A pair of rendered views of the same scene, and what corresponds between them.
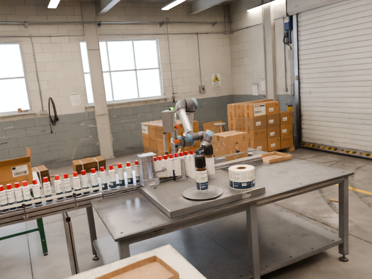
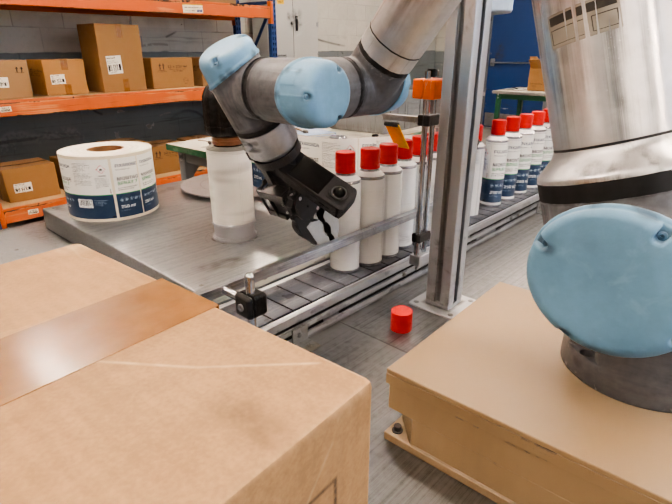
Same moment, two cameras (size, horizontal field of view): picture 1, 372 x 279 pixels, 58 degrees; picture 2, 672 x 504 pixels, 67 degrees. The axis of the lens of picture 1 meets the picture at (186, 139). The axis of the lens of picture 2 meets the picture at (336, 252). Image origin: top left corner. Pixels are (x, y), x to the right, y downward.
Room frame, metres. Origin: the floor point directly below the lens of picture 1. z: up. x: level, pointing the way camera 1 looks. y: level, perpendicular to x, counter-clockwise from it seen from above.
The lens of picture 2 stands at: (3.82, -0.36, 1.24)
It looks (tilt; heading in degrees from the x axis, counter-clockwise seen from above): 22 degrees down; 158
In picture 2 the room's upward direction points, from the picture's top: straight up
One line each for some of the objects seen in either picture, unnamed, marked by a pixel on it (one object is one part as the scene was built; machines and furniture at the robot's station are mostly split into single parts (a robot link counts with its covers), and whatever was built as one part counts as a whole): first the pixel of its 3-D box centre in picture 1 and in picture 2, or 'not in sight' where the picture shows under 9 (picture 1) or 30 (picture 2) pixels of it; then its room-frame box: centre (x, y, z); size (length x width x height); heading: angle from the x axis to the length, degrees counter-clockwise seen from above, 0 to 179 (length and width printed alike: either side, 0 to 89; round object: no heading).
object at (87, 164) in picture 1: (88, 164); not in sight; (7.14, 2.15, 0.11); 0.65 x 0.54 x 0.22; 114
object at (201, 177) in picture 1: (201, 173); not in sight; (2.44, -0.09, 1.04); 0.09 x 0.09 x 0.29
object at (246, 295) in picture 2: not in sight; (241, 328); (3.27, -0.26, 0.91); 0.07 x 0.03 x 0.16; 25
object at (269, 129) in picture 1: (260, 128); not in sight; (7.20, -1.63, 0.57); 1.20 x 0.85 x 1.14; 119
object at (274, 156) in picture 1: (272, 157); not in sight; (3.48, -0.90, 0.85); 0.30 x 0.26 x 0.04; 115
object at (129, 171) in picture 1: (129, 173); (508, 158); (2.82, 0.51, 0.98); 0.05 x 0.05 x 0.20
